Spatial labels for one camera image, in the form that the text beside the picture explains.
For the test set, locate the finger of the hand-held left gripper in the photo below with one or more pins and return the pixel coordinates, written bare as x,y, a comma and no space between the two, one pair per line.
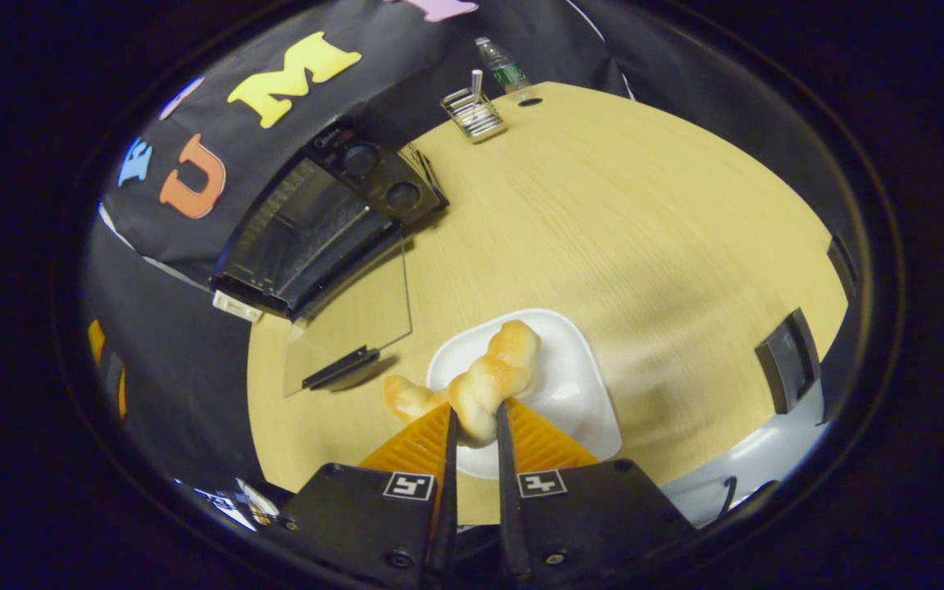
114,373

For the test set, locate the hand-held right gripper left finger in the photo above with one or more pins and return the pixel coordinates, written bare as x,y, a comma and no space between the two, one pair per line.
449,492

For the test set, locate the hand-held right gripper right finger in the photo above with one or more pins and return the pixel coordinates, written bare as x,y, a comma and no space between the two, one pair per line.
507,492

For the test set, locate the twisted bread roll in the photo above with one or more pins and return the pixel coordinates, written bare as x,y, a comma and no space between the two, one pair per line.
488,377

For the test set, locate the black electric oven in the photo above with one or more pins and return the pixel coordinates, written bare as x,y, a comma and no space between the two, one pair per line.
308,229

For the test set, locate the white square plate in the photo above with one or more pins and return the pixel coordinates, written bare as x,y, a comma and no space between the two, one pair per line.
566,385

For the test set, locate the black rectangular block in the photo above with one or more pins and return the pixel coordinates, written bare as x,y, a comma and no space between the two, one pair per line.
787,360

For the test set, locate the clear plastic water bottle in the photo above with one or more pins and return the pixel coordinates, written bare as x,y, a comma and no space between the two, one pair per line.
503,67

